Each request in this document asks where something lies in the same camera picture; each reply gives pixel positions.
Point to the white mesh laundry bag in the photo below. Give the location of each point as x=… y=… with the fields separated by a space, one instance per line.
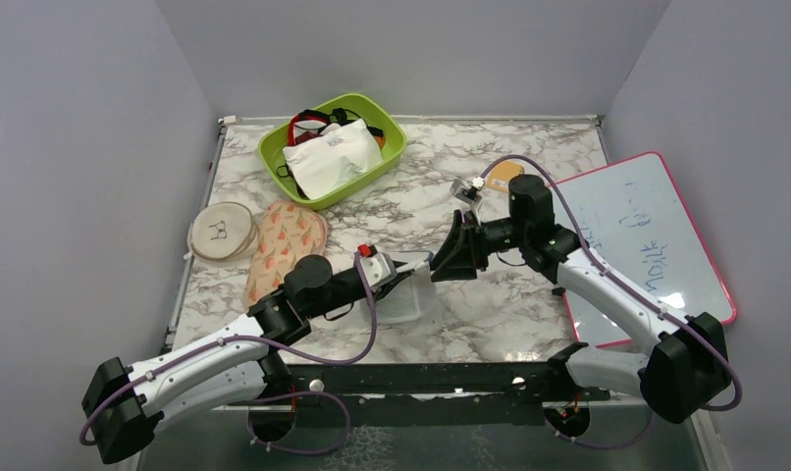
x=411 y=297

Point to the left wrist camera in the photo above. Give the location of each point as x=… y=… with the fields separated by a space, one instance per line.
x=375 y=268

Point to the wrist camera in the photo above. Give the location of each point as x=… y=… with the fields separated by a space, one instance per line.
x=375 y=268
x=468 y=192

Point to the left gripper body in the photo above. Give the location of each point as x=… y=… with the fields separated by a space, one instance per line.
x=345 y=291

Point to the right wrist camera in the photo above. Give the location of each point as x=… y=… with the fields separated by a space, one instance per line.
x=468 y=192

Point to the round beige laundry bag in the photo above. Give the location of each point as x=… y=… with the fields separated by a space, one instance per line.
x=222 y=232

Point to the small orange notebook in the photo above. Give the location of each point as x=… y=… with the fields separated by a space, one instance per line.
x=499 y=177

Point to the pink framed whiteboard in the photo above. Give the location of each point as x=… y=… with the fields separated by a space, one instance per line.
x=633 y=215

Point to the red black garment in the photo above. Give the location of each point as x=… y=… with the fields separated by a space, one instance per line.
x=310 y=124

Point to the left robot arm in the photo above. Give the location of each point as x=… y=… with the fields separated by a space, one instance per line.
x=125 y=404

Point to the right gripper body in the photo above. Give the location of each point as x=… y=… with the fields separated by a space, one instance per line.
x=485 y=240

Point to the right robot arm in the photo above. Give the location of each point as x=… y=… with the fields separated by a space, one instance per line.
x=682 y=366

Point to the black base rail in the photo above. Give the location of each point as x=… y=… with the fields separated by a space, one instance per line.
x=419 y=394

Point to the floral peach laundry bag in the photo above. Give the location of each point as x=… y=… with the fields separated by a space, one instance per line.
x=287 y=232

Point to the white cloth bag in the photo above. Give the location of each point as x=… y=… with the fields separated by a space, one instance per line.
x=325 y=164

